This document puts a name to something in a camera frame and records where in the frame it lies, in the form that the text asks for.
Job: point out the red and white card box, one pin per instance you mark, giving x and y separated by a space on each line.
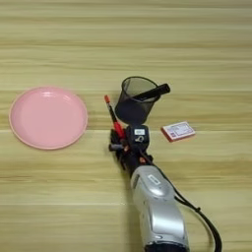
178 131

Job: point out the pink round plate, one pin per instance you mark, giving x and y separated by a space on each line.
48 118

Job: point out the black marker pen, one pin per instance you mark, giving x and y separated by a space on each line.
154 92

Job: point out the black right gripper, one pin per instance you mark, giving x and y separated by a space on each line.
133 159

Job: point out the red marker pen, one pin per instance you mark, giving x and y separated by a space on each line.
114 118

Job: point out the black mesh pen cup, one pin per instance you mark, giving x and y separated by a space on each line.
131 110

